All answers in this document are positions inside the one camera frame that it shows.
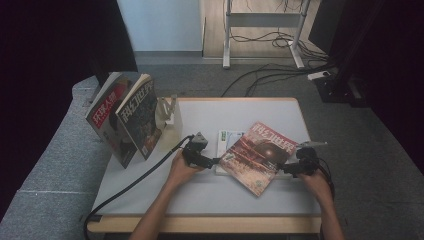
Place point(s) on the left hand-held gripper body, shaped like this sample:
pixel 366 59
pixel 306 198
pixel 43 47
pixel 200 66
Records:
pixel 195 153

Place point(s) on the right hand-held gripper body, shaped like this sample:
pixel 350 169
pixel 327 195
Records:
pixel 306 161

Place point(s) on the white magazine with snowy scene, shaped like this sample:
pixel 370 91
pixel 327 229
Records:
pixel 230 143

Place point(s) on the red-brown magazine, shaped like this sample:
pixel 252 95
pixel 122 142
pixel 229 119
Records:
pixel 260 156

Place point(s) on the beige expandable book rack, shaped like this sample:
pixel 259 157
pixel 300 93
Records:
pixel 173 133

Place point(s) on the dark blue illustrated magazine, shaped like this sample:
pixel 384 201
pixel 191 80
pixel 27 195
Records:
pixel 140 116

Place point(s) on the portrait magazine with red label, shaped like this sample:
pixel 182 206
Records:
pixel 103 113

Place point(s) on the person's left hand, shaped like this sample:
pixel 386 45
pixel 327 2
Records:
pixel 180 171

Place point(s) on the person's right hand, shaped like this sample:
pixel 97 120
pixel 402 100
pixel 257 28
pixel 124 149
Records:
pixel 318 186

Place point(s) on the black stand with heavy base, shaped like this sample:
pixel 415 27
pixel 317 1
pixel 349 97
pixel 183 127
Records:
pixel 336 93

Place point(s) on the white power strip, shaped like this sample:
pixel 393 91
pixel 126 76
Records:
pixel 318 75

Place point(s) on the black curtain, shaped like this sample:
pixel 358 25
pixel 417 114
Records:
pixel 50 50
pixel 400 66

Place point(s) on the black panel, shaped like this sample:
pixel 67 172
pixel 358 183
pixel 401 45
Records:
pixel 323 23

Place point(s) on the white desk frame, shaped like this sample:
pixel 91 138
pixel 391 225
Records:
pixel 263 19

